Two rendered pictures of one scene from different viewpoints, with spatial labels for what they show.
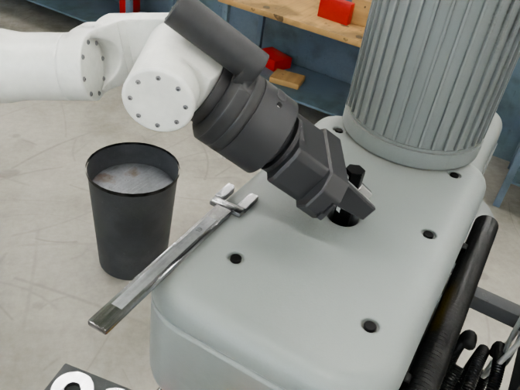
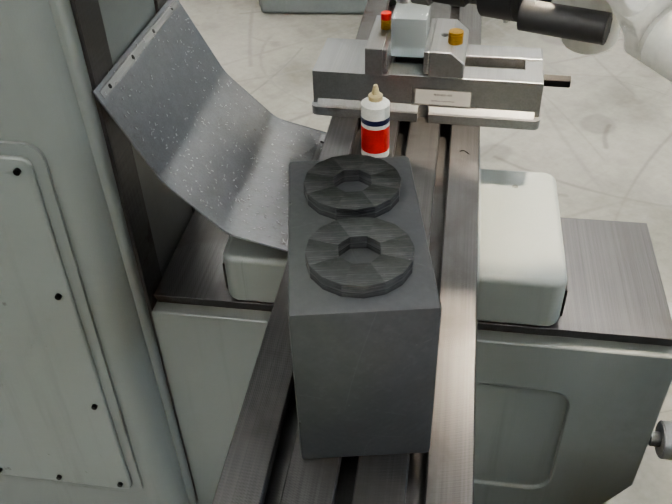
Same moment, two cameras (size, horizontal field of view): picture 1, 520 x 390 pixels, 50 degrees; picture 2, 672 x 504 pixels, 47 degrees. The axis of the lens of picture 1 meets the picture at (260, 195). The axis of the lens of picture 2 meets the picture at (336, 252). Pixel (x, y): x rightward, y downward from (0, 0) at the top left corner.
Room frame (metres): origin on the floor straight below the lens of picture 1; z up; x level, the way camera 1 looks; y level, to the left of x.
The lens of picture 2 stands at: (0.85, 0.80, 1.57)
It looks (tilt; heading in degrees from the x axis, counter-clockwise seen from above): 40 degrees down; 255
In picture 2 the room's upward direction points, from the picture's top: 2 degrees counter-clockwise
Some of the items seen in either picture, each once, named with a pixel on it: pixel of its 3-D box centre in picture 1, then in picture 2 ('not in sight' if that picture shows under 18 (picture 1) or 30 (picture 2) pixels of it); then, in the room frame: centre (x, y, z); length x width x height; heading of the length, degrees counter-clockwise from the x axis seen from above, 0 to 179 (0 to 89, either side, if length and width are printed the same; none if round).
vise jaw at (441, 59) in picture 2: not in sight; (446, 47); (0.40, -0.22, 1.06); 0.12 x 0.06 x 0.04; 63
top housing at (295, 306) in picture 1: (333, 260); not in sight; (0.53, -0.10, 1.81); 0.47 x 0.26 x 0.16; 155
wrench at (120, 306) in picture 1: (181, 248); not in sight; (0.41, 0.07, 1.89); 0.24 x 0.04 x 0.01; 157
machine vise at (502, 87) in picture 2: not in sight; (428, 67); (0.42, -0.23, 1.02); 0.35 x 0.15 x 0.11; 153
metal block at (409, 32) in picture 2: not in sight; (410, 30); (0.45, -0.24, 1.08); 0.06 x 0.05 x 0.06; 63
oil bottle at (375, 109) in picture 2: not in sight; (375, 120); (0.55, -0.10, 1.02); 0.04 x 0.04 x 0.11
